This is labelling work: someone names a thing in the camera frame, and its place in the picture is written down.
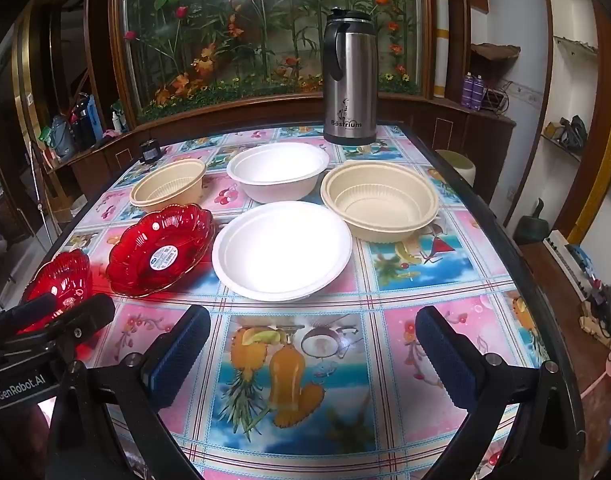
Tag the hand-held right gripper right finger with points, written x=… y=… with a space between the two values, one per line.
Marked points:
x=450 y=360

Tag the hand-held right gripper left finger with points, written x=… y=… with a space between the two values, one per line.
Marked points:
x=178 y=355

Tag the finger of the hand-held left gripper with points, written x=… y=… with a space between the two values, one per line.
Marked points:
x=25 y=312
x=80 y=317

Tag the small red scalloped plate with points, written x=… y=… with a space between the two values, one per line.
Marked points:
x=65 y=275

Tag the large red scalloped plate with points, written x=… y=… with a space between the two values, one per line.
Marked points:
x=160 y=250

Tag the white foam plate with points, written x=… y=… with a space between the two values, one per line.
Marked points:
x=280 y=250

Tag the small beige ribbed bowl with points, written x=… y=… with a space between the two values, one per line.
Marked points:
x=168 y=187

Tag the large beige ribbed bowl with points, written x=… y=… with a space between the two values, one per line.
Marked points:
x=380 y=200

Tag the white foam bowl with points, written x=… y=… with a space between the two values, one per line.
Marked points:
x=275 y=170

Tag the fruit print tablecloth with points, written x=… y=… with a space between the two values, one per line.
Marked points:
x=305 y=395

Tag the dark green pot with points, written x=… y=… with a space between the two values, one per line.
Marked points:
x=530 y=227

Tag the grey-blue jug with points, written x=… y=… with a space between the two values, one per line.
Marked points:
x=62 y=140

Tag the small black jar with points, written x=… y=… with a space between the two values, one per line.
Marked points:
x=149 y=151

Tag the pink cloth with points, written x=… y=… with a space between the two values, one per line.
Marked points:
x=111 y=133

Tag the black jug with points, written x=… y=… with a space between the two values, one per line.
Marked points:
x=81 y=127

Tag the cream round stool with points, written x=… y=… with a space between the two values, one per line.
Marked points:
x=455 y=165

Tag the white plastic bottle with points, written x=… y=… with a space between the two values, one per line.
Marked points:
x=117 y=122

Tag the blue box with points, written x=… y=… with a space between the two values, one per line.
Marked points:
x=95 y=117

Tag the purple bottle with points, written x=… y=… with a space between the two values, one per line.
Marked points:
x=467 y=92
x=479 y=94

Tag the stainless steel kettle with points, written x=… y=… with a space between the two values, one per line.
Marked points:
x=348 y=85

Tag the white yellow striped roll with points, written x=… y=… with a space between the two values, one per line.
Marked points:
x=440 y=40

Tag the glass cabinet with artificial flowers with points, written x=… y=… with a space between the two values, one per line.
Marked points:
x=265 y=35

